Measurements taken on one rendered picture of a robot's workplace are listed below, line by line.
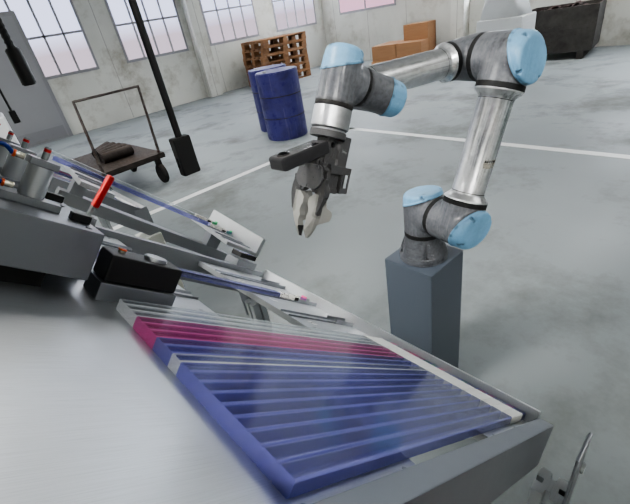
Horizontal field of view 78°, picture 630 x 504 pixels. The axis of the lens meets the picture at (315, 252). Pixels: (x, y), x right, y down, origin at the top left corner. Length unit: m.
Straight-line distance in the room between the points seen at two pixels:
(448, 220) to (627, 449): 0.92
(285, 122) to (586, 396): 4.19
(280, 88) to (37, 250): 4.63
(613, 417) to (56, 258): 1.61
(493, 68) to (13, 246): 0.98
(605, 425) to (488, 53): 1.21
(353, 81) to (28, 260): 0.59
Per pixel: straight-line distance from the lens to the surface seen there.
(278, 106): 4.99
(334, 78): 0.78
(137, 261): 0.42
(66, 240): 0.41
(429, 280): 1.23
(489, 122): 1.09
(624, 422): 1.69
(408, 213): 1.20
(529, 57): 1.09
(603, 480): 1.55
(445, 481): 0.31
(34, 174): 0.45
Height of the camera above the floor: 1.27
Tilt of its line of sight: 31 degrees down
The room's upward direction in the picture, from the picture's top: 11 degrees counter-clockwise
